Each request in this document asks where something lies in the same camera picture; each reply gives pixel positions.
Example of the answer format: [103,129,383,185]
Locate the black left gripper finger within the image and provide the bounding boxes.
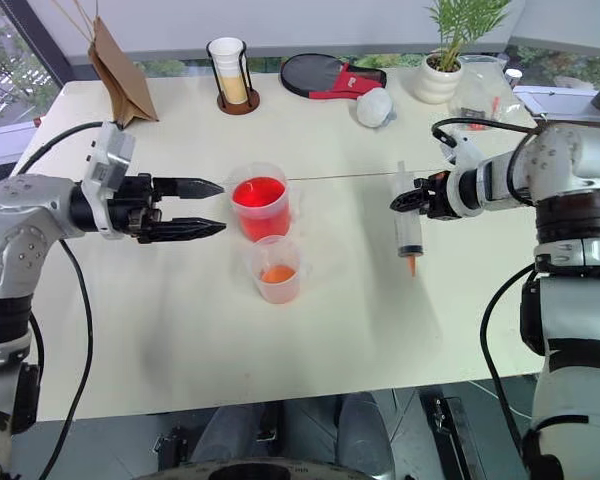
[138,216,228,245]
[152,177,226,202]

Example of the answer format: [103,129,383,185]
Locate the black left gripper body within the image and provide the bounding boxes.
[107,172,162,245]

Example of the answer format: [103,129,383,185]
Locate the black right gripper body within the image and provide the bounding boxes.
[413,171,454,220]

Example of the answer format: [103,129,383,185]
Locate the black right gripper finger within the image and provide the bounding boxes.
[389,185,429,215]

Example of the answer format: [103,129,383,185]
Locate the clear plastic syringe orange tip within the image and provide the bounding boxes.
[391,160,423,279]

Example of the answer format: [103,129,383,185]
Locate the large measuring cup red liquid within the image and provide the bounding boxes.
[228,161,301,244]

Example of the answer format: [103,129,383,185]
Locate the small measuring cup orange liquid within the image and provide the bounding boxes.
[237,234,315,306]

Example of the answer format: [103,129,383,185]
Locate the clear plastic bag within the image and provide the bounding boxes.
[447,53,539,134]

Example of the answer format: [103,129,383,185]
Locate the white ribbed plant pot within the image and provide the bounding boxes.
[412,52,465,105]

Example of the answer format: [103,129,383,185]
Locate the paper cups in holder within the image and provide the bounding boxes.
[205,39,261,116]

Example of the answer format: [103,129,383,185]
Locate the stack of white paper cups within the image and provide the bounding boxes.
[208,37,249,105]

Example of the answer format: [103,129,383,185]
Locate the brown paper bag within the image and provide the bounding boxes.
[49,0,160,129]

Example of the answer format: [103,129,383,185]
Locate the black red paddle case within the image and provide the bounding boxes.
[279,52,389,100]

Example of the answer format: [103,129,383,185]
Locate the green potted palm plant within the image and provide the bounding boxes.
[424,0,512,71]

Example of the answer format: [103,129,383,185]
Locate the dark rounded base shape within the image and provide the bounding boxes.
[144,457,381,480]

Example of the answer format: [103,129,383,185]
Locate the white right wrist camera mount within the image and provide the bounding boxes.
[444,131,496,219]

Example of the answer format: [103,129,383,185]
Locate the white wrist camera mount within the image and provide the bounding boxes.
[444,131,496,219]
[80,120,137,241]

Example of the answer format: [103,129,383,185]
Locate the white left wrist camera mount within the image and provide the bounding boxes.
[80,120,137,241]

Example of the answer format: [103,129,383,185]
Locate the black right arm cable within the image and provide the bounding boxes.
[431,117,551,451]

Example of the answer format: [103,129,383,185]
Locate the black metal table frame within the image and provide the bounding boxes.
[417,387,486,480]

